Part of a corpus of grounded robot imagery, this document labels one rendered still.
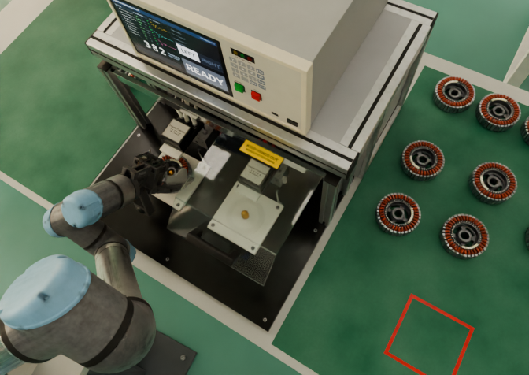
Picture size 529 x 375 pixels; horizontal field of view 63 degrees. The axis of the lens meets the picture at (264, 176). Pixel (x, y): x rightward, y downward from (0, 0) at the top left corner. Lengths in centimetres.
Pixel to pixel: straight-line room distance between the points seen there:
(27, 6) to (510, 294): 181
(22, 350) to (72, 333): 8
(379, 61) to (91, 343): 75
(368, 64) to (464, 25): 173
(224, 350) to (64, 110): 110
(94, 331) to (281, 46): 52
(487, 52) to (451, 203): 145
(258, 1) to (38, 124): 95
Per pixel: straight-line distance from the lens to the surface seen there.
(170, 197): 122
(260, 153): 90
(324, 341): 112
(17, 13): 190
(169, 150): 116
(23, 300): 69
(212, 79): 89
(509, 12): 281
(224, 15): 78
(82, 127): 147
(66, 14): 179
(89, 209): 96
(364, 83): 94
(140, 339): 73
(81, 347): 71
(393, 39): 101
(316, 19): 76
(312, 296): 113
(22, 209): 239
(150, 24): 89
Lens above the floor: 187
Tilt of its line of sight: 66 degrees down
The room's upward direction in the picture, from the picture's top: 11 degrees counter-clockwise
